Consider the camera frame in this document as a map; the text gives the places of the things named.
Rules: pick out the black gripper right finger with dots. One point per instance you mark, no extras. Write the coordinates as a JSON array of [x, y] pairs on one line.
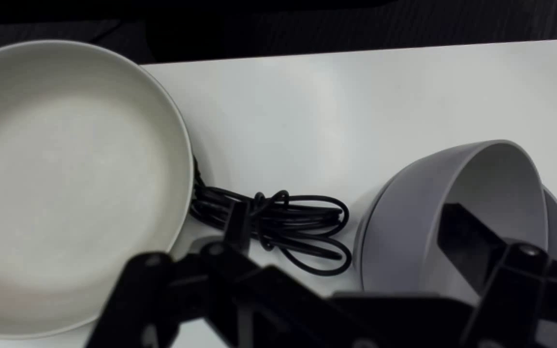
[[522, 297]]

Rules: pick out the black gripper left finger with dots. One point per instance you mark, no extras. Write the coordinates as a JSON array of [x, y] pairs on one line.
[[181, 303]]

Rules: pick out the large beige plate bowl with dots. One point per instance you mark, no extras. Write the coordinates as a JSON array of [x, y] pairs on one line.
[[65, 195]]

